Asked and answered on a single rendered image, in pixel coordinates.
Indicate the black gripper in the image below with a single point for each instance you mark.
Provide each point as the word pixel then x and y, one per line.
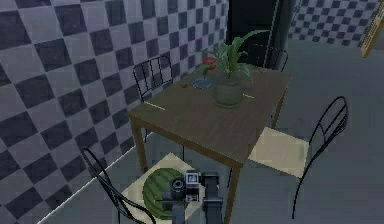
pixel 177 186

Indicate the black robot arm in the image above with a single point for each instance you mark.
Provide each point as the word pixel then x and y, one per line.
pixel 211 193

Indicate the green striped watermelon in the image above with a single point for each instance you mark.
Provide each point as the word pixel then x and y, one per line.
pixel 156 190

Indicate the brown wooden table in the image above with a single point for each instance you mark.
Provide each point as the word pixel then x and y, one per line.
pixel 206 123

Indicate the pale thin stick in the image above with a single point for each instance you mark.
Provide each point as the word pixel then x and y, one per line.
pixel 155 106

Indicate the grey blue round dish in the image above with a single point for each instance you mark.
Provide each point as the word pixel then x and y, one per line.
pixel 201 83

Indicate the green house plant grey pot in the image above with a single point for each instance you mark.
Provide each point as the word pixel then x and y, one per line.
pixel 228 93

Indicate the short yellow stick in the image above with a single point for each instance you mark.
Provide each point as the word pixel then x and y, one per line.
pixel 248 96

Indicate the pale wooden frame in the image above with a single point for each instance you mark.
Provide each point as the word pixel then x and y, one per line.
pixel 373 33

